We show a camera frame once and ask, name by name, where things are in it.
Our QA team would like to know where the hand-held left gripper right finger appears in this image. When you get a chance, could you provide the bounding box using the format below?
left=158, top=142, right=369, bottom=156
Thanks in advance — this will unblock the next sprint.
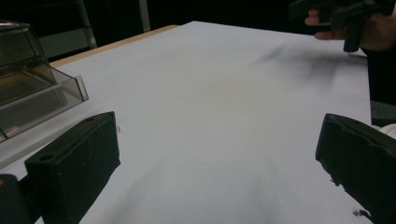
left=315, top=113, right=396, bottom=224

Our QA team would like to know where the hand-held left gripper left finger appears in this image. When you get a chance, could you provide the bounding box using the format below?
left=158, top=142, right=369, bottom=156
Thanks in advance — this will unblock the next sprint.
left=24, top=111, right=121, bottom=224

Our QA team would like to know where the small dark scrap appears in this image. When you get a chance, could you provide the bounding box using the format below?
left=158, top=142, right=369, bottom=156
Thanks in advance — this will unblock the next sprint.
left=352, top=209, right=372, bottom=218

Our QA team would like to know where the smoked clear plastic drawer box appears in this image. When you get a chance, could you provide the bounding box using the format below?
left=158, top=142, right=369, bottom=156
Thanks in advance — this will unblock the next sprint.
left=0, top=19, right=90, bottom=144

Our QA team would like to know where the grey metal stand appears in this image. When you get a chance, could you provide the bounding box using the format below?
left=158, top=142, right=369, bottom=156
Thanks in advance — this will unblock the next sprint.
left=38, top=0, right=151, bottom=60

